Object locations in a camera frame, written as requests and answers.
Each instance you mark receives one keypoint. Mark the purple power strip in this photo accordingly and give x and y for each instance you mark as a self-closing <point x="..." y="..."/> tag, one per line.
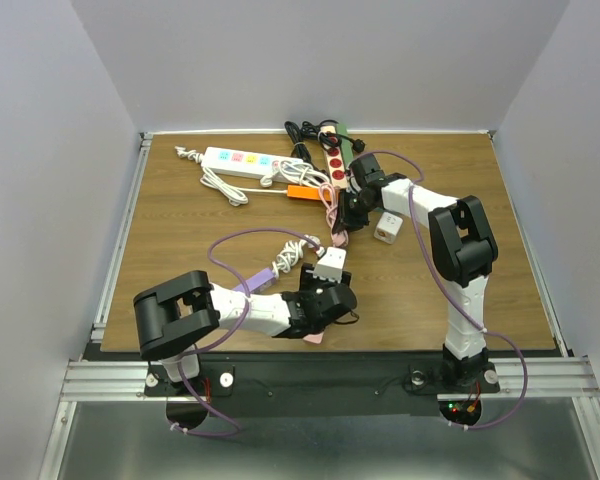
<point x="261" y="281"/>

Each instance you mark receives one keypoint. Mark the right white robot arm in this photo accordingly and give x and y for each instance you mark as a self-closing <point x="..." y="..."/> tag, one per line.
<point x="458" y="246"/>

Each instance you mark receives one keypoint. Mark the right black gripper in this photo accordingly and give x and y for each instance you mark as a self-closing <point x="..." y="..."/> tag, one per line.
<point x="347" y="219"/>

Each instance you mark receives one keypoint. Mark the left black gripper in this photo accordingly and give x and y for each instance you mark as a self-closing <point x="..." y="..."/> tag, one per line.
<point x="308" y="283"/>

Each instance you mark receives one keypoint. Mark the white cube socket adapter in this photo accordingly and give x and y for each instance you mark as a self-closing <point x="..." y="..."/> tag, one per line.
<point x="388" y="227"/>

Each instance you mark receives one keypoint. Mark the pink power strip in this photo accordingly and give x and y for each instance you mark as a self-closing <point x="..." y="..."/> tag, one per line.
<point x="314" y="338"/>

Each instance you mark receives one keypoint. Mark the green power strip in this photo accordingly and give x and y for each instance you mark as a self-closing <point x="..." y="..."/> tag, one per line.
<point x="346" y="144"/>

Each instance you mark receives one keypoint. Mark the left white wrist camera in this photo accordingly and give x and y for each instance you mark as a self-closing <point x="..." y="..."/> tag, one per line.
<point x="330" y="265"/>

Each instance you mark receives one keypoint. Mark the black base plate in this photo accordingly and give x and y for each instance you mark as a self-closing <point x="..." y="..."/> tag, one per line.
<point x="321" y="384"/>

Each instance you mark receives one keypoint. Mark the orange power strip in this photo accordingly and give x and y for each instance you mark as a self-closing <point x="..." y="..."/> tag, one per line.
<point x="307" y="193"/>

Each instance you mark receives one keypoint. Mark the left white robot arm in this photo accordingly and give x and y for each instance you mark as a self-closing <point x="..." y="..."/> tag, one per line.
<point x="173" y="316"/>

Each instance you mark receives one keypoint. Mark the beige red power strip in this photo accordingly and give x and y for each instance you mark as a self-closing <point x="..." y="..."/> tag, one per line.
<point x="333" y="153"/>

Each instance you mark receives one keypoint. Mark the white multicolour power strip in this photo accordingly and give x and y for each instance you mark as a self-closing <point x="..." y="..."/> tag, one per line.
<point x="246" y="164"/>

